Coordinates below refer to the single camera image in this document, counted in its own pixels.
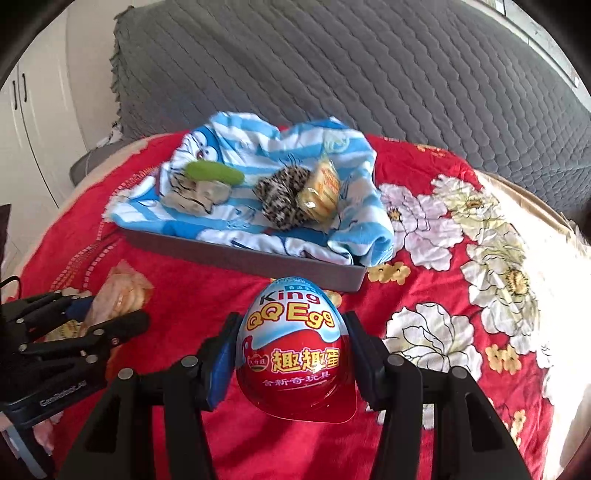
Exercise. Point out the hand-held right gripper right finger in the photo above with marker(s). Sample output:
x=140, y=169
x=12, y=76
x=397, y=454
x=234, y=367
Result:
x=371, y=364

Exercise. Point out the grey cushion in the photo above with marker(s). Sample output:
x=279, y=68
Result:
x=97, y=159

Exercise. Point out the green scrunchie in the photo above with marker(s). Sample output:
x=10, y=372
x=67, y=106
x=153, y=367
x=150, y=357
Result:
x=212, y=171

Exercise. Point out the grey quilted cover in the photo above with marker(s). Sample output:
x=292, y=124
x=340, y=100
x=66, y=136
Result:
x=323, y=55

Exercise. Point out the pink snack packet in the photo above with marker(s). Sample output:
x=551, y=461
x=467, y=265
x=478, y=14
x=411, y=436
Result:
x=122, y=290

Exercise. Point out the red and blue toy egg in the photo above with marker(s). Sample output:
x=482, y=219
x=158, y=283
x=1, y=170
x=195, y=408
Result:
x=295, y=350

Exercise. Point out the blue striped cartoon towel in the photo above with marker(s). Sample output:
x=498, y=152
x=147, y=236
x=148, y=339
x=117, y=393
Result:
x=231, y=138

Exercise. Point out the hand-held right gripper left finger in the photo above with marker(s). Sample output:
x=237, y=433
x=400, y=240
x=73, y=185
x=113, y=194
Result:
x=220, y=364

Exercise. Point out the red floral blanket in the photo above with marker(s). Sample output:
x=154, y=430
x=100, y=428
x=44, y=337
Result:
x=415, y=166

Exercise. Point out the white cabinet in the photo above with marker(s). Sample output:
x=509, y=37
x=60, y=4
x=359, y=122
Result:
x=37, y=120

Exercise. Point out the leopard print scrunchie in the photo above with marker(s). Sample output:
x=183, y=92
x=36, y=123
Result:
x=281, y=194

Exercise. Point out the yellow snack packet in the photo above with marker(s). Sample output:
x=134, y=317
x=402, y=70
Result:
x=321, y=189

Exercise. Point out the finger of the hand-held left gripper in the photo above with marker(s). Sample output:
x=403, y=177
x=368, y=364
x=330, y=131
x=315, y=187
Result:
x=101, y=334
x=51, y=302

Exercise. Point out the grey tray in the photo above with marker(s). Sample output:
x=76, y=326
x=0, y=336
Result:
x=258, y=261

